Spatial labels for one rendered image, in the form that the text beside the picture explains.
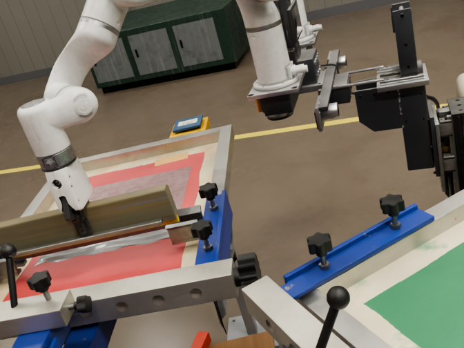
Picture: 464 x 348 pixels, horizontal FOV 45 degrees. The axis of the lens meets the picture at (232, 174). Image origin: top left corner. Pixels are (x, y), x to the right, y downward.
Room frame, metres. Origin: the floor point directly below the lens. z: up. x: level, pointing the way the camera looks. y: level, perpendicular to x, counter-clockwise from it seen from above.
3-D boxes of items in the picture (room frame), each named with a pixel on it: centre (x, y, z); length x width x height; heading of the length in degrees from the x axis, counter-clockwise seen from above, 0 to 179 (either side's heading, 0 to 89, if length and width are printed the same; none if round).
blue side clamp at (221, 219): (1.03, 0.07, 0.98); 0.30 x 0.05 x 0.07; 171
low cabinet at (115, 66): (7.12, 0.18, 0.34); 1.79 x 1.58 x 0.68; 70
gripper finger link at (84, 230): (1.07, 0.34, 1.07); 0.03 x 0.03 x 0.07; 81
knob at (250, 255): (0.81, 0.03, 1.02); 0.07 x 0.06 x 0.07; 171
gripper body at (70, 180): (1.10, 0.34, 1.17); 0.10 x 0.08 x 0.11; 171
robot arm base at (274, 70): (1.46, -0.20, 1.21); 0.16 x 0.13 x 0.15; 70
